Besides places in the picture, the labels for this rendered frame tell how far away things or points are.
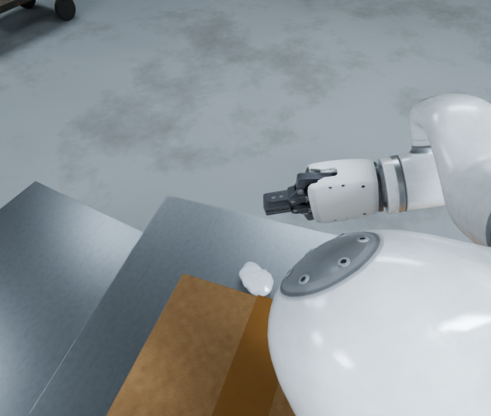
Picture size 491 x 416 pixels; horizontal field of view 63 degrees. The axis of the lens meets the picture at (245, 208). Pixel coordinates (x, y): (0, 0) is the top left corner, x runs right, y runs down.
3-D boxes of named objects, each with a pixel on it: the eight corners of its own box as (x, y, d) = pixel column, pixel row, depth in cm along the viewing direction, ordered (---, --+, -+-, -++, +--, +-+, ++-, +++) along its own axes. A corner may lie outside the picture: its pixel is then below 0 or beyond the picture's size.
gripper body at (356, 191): (380, 187, 66) (311, 198, 68) (380, 143, 58) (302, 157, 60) (389, 225, 62) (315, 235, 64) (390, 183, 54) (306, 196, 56)
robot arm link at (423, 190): (402, 153, 54) (409, 218, 56) (510, 134, 51) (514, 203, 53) (391, 146, 62) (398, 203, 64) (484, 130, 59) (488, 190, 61)
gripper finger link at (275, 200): (305, 189, 63) (263, 196, 65) (302, 176, 61) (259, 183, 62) (307, 205, 61) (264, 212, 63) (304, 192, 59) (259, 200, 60)
